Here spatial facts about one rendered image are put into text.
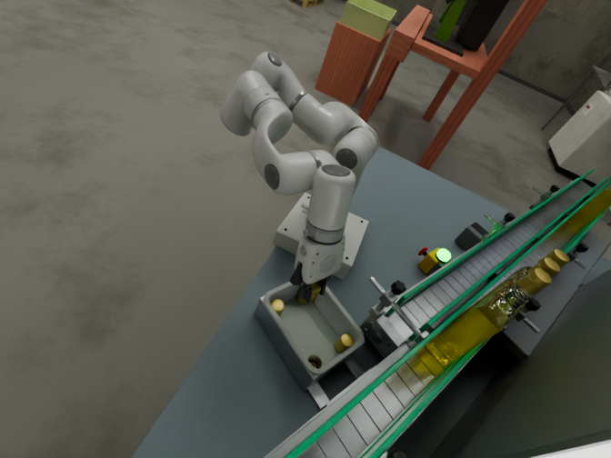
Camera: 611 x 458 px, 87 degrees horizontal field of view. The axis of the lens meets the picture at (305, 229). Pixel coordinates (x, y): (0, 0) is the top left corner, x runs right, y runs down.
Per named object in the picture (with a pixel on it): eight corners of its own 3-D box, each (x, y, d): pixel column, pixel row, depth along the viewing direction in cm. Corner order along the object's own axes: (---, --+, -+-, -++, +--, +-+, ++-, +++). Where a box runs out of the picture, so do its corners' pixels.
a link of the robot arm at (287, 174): (280, 130, 76) (327, 195, 67) (228, 134, 69) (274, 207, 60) (290, 97, 70) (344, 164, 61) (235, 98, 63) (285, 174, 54)
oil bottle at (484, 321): (442, 367, 74) (510, 324, 59) (424, 346, 76) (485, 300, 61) (455, 355, 77) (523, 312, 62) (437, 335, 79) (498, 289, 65)
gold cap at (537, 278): (530, 298, 62) (548, 286, 59) (514, 284, 63) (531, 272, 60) (536, 291, 64) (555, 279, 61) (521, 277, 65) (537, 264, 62)
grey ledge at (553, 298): (502, 370, 90) (534, 354, 82) (476, 343, 94) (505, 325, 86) (589, 258, 145) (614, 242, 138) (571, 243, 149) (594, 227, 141)
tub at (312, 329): (303, 392, 73) (315, 379, 67) (253, 312, 83) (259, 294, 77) (355, 353, 84) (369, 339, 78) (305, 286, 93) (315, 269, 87)
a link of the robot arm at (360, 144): (316, 186, 92) (335, 135, 82) (334, 169, 102) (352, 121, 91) (347, 202, 90) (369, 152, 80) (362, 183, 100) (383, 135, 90)
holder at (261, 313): (316, 414, 72) (328, 403, 66) (254, 313, 83) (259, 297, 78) (367, 373, 82) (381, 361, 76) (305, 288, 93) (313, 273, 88)
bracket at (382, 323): (382, 360, 78) (396, 348, 73) (356, 327, 82) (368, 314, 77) (391, 353, 80) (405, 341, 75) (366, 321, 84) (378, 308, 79)
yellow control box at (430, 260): (430, 281, 110) (444, 269, 105) (415, 264, 113) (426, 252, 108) (441, 273, 114) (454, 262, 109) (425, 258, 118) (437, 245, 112)
